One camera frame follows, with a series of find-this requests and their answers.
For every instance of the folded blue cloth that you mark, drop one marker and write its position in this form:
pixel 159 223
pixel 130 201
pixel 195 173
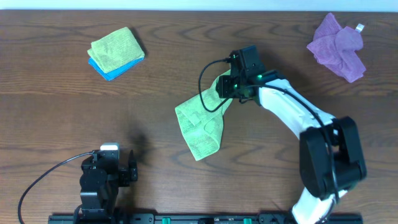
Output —
pixel 114 73

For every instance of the folded green cloth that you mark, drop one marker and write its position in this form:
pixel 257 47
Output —
pixel 115 50

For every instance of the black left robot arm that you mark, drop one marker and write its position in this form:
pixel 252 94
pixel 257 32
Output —
pixel 100 182

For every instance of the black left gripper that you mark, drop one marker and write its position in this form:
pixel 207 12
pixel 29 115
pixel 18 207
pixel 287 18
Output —
pixel 125 175

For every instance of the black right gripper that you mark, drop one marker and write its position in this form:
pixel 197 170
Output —
pixel 223 90

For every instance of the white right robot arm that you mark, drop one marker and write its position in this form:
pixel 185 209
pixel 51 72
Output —
pixel 331 160

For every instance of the green cloth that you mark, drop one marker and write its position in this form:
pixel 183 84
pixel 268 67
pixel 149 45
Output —
pixel 115 50
pixel 201 129

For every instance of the crumpled purple cloth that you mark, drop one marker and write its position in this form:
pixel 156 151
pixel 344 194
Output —
pixel 335 47

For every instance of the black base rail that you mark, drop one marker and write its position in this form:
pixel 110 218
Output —
pixel 263 218

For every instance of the white cloth label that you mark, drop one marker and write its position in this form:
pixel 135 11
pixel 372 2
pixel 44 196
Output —
pixel 359 28

